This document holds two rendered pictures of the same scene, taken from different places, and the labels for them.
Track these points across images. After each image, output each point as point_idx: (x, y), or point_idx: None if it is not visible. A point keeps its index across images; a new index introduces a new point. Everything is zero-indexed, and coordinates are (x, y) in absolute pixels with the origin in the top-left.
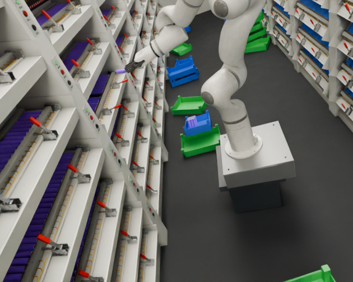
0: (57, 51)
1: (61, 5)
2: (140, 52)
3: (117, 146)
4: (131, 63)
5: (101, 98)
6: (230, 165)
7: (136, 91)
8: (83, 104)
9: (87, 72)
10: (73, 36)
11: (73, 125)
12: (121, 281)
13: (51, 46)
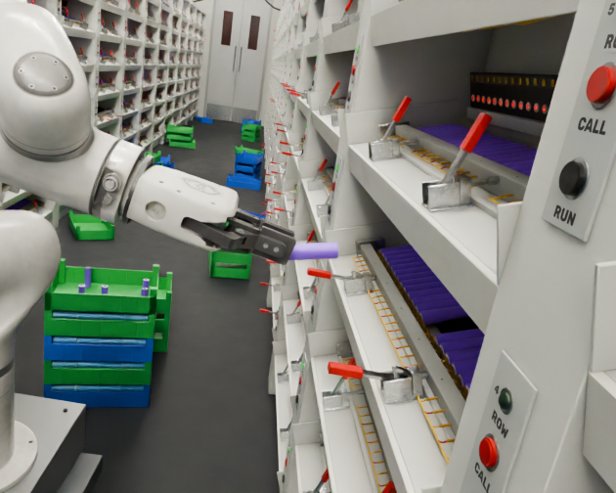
0: (375, 37)
1: None
2: (206, 192)
3: (359, 398)
4: (255, 218)
5: (417, 317)
6: (54, 420)
7: None
8: (341, 156)
9: (372, 142)
10: (409, 37)
11: (336, 150)
12: (303, 333)
13: (369, 16)
